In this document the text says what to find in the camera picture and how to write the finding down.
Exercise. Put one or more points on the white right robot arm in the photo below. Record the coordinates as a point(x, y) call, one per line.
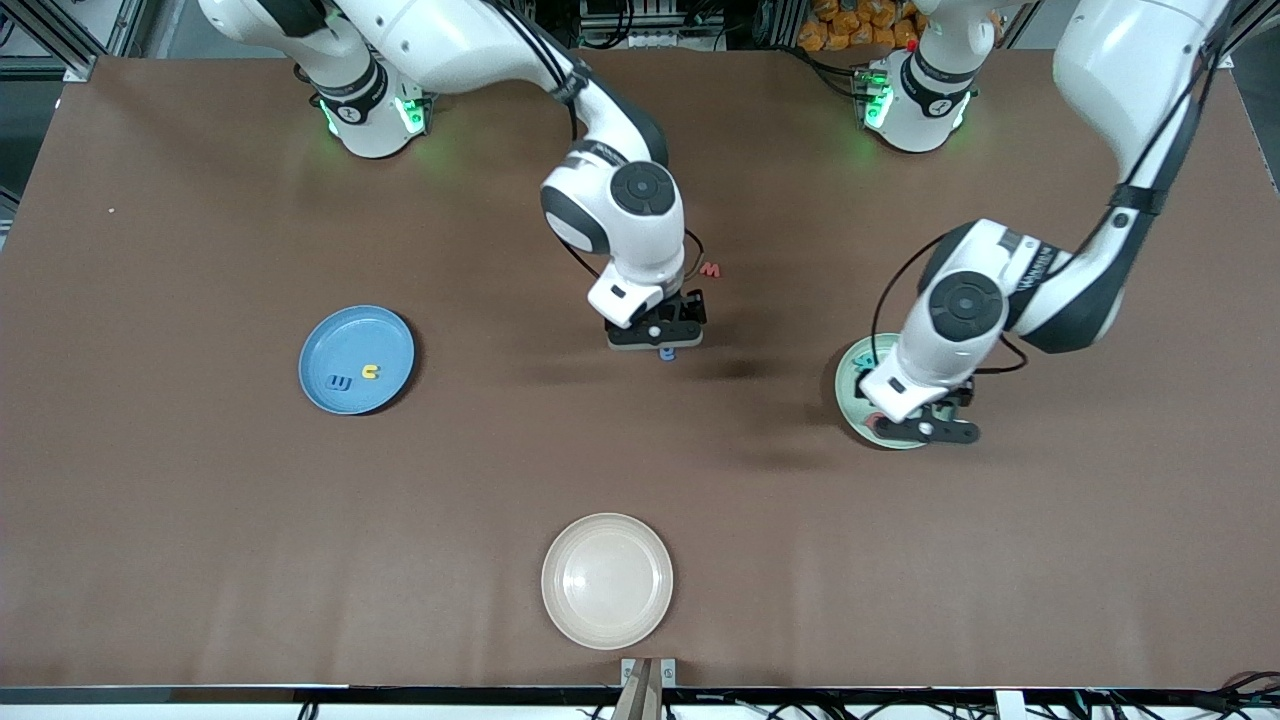
point(620, 230)

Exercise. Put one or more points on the metal mounting bracket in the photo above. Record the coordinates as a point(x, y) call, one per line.
point(627, 670)

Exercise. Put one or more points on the tan camera post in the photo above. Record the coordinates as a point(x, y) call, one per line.
point(640, 700)

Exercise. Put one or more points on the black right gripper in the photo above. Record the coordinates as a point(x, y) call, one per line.
point(692, 303)

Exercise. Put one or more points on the brown table cover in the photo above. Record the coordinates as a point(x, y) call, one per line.
point(640, 480)

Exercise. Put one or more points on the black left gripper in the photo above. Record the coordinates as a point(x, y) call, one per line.
point(962, 397)

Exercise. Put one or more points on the cream plate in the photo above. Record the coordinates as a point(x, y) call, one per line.
point(607, 581)

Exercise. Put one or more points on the blue plate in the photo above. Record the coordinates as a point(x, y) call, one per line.
point(356, 340)

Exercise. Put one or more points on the teal foam letter R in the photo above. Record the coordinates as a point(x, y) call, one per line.
point(861, 362)

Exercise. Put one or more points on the green plate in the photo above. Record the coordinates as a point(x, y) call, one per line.
point(848, 400)

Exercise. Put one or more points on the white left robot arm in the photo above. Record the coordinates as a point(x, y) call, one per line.
point(1110, 90)

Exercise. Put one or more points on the aluminium frame profile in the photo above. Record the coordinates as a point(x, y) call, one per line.
point(50, 30)
point(1255, 25)

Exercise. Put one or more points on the white power strip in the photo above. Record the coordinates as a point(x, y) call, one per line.
point(435, 25)

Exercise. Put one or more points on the orange bagged items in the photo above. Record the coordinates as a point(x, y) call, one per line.
point(850, 25)

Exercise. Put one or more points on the blue lowercase foam letter m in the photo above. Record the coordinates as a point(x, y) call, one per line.
point(341, 383)

